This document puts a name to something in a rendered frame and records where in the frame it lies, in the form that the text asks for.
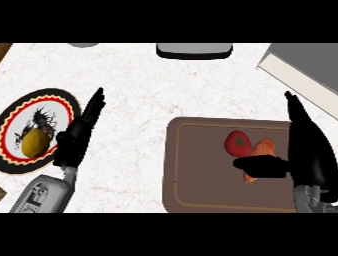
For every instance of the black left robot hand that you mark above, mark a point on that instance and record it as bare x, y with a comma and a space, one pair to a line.
79, 128

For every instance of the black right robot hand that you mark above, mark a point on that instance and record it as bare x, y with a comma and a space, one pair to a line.
308, 146

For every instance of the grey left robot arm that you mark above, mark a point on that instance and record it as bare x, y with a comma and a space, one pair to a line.
45, 195

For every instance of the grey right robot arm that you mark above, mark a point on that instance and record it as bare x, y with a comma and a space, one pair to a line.
323, 201

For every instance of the red tomato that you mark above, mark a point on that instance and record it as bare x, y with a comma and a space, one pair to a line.
236, 143

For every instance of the brown tray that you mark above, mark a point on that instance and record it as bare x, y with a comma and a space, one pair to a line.
200, 173

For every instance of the orange sweet potato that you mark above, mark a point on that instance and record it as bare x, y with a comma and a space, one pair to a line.
261, 148

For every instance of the round patterned plate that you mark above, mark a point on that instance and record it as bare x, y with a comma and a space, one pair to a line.
31, 130

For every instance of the yellow lemon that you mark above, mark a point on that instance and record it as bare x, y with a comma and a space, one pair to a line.
34, 143

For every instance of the large grey and cream appliance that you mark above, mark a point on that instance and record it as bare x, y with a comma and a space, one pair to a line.
319, 73

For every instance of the small grey object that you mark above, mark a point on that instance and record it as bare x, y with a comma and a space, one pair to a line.
82, 44

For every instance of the grey appliance with black base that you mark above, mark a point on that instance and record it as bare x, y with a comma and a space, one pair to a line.
195, 50

